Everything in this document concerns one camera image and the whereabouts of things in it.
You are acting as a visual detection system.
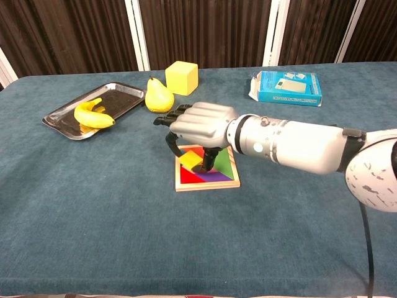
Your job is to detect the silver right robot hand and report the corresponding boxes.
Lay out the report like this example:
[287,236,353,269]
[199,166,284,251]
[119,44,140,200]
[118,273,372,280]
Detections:
[153,101,239,173]

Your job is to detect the red wooden puzzle piece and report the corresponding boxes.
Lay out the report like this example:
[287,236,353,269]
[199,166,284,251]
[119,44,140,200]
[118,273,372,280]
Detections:
[186,145,205,159]

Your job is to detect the purple wooden parallelogram piece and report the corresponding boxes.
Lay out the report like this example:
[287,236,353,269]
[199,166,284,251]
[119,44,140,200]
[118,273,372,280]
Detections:
[195,171,234,183]

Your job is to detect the red wooden triangle piece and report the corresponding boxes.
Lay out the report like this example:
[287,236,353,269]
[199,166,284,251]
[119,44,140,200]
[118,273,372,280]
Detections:
[181,167,206,185]

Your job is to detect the small yellow square tile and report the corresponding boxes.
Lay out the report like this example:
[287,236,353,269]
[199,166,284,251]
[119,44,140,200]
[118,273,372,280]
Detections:
[180,151,202,169]

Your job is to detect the white aluminium extrusion post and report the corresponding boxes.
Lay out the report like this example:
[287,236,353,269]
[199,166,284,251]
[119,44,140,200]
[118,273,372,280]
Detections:
[262,0,291,67]
[334,0,367,64]
[0,46,19,90]
[124,0,151,72]

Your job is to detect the yellow foam cube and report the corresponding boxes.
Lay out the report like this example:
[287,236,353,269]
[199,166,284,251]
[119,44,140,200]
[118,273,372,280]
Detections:
[164,60,199,96]

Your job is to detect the yellow banana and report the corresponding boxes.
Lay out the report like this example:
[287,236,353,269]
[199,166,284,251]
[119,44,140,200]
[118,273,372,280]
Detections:
[73,97,116,129]

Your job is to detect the yellow pear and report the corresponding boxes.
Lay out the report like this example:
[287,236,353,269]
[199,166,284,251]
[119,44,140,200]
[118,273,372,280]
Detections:
[145,76,175,114]

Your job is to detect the wooden tangram puzzle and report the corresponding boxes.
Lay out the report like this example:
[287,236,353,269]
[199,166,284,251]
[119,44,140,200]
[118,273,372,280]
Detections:
[174,144,241,192]

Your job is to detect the green wooden triangle piece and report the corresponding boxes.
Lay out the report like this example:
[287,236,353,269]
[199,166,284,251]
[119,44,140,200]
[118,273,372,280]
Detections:
[213,148,234,180]

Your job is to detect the teal table cloth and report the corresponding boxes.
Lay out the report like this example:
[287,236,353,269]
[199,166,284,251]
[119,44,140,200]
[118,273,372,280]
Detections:
[0,61,397,297]

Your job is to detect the blue cardboard box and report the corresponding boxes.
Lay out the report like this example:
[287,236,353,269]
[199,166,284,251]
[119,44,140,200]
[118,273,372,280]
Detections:
[248,70,323,107]

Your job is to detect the black cable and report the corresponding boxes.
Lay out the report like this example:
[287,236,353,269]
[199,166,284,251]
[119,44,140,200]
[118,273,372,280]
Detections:
[359,203,375,298]

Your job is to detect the silver metal tray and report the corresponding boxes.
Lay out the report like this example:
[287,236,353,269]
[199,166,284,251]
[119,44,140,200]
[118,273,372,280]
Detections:
[42,81,147,141]

